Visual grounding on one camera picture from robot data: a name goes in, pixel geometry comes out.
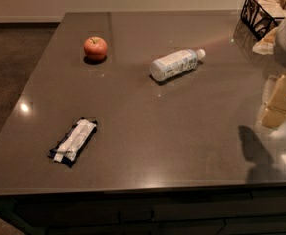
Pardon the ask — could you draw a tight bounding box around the black wire basket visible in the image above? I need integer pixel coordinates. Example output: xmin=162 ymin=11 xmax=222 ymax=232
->
xmin=240 ymin=0 xmax=286 ymax=40

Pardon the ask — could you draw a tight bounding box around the blue white rxbar wrapper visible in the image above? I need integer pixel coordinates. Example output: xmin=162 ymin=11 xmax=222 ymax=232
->
xmin=48 ymin=117 xmax=98 ymax=167

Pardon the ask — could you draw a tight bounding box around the clear plastic water bottle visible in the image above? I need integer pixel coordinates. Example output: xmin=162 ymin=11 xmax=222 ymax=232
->
xmin=150 ymin=49 xmax=206 ymax=82

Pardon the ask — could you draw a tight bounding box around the white napkin stack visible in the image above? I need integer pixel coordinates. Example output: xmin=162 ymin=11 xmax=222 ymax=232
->
xmin=255 ymin=0 xmax=286 ymax=18

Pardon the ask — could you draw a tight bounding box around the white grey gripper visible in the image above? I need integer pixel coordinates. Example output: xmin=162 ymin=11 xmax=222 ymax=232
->
xmin=259 ymin=17 xmax=286 ymax=129

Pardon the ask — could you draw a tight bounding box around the red apple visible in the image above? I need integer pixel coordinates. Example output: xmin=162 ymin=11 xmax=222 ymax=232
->
xmin=83 ymin=36 xmax=108 ymax=61

